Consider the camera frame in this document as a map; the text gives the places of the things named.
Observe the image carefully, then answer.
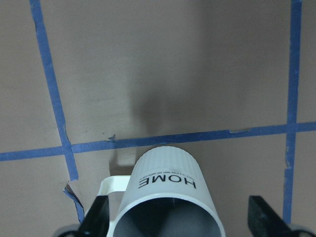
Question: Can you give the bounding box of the white HOME mug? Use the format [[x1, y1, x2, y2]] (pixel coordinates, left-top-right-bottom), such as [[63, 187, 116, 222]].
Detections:
[[98, 146, 226, 237]]

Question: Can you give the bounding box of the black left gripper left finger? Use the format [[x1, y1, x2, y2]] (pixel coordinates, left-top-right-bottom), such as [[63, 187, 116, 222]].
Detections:
[[78, 196, 110, 237]]

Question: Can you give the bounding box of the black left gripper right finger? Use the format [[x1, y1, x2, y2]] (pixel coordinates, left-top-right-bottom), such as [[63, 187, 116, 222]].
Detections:
[[247, 196, 292, 237]]

